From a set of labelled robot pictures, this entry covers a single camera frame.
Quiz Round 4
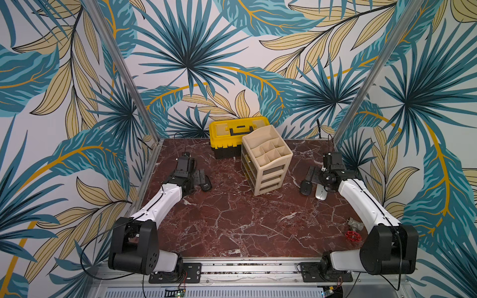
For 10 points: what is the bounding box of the black computer mouse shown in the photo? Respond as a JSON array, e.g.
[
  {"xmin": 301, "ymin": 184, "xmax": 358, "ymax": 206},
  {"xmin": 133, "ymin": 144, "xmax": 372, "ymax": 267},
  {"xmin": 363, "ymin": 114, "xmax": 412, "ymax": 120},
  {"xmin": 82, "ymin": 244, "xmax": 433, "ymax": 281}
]
[
  {"xmin": 299, "ymin": 180, "xmax": 313, "ymax": 196},
  {"xmin": 199, "ymin": 175, "xmax": 212, "ymax": 192}
]

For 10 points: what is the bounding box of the white computer mouse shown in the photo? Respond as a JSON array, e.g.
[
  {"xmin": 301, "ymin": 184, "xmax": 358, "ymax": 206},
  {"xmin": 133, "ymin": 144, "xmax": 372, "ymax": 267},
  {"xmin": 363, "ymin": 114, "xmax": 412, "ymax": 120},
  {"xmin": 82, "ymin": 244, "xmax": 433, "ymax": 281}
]
[{"xmin": 315, "ymin": 185, "xmax": 328, "ymax": 201}]

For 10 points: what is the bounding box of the beige drawer organizer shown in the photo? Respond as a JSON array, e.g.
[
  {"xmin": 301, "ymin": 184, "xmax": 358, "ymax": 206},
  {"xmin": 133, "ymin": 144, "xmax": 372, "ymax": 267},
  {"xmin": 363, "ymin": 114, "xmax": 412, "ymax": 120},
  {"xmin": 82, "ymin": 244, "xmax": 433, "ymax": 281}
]
[{"xmin": 241, "ymin": 125, "xmax": 293, "ymax": 196}]

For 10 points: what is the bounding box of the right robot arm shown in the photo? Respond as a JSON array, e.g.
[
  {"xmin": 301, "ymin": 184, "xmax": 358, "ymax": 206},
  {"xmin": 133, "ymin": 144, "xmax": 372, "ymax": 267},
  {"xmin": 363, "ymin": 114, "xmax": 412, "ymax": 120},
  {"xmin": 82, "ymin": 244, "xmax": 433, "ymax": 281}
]
[{"xmin": 312, "ymin": 151, "xmax": 419, "ymax": 280}]

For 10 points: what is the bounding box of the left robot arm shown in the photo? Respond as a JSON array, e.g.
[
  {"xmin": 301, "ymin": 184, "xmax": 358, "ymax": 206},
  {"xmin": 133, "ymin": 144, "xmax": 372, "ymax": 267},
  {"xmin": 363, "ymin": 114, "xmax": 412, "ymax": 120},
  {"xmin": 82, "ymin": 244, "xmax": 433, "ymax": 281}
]
[{"xmin": 108, "ymin": 152, "xmax": 196, "ymax": 278}]

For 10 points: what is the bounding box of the yellow black toolbox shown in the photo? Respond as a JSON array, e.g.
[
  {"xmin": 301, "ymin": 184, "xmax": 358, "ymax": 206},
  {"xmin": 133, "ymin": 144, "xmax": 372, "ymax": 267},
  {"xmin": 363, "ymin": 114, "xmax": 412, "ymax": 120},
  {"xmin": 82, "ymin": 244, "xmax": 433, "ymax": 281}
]
[{"xmin": 209, "ymin": 116, "xmax": 270, "ymax": 160}]

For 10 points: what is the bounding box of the grey small object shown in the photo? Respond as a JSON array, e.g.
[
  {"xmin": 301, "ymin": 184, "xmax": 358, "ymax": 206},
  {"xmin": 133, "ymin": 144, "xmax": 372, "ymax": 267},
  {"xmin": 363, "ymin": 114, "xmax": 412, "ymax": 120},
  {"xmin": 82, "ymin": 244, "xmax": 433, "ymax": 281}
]
[{"xmin": 347, "ymin": 217, "xmax": 365, "ymax": 232}]

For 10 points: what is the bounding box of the red small object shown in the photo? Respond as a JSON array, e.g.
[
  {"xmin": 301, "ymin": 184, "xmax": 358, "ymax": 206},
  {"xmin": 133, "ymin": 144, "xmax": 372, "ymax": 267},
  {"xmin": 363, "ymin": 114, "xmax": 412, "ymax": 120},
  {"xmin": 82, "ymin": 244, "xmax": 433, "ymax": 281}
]
[{"xmin": 345, "ymin": 230, "xmax": 361, "ymax": 242}]

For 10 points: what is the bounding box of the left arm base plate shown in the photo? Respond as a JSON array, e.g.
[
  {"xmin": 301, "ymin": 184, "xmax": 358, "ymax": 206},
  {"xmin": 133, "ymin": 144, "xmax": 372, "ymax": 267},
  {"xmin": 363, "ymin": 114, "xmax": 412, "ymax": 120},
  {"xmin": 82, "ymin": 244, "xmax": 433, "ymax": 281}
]
[{"xmin": 149, "ymin": 263, "xmax": 202, "ymax": 285}]

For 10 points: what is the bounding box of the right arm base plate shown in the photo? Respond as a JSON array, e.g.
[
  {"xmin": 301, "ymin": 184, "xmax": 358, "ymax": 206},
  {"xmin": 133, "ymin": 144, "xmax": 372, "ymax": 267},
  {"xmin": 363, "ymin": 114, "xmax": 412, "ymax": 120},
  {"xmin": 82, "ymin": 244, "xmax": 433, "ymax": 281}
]
[{"xmin": 296, "ymin": 262, "xmax": 354, "ymax": 283}]

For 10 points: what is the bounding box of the aluminium front rail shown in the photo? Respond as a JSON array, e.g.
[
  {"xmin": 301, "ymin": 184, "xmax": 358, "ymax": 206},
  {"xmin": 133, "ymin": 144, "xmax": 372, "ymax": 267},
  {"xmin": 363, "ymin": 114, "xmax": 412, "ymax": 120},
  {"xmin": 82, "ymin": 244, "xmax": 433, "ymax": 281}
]
[{"xmin": 85, "ymin": 257, "xmax": 415, "ymax": 298}]

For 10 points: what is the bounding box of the right aluminium corner post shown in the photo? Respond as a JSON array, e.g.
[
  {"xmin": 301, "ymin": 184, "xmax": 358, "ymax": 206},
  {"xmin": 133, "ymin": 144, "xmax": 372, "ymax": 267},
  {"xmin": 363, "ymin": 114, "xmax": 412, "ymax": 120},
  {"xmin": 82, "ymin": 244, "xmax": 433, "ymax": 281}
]
[{"xmin": 334, "ymin": 0, "xmax": 424, "ymax": 144}]

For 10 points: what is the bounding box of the aluminium corner post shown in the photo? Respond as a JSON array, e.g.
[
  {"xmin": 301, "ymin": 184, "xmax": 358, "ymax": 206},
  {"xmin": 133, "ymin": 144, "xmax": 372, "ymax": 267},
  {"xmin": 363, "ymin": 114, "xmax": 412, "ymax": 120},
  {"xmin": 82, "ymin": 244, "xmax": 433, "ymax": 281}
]
[
  {"xmin": 84, "ymin": 0, "xmax": 160, "ymax": 144},
  {"xmin": 334, "ymin": 0, "xmax": 424, "ymax": 144}
]

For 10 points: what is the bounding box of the left aluminium corner post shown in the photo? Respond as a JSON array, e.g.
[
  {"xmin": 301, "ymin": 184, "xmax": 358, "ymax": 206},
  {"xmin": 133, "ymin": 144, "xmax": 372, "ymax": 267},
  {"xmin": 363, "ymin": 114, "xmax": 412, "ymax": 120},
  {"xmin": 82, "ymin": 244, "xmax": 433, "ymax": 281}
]
[{"xmin": 84, "ymin": 0, "xmax": 160, "ymax": 144}]

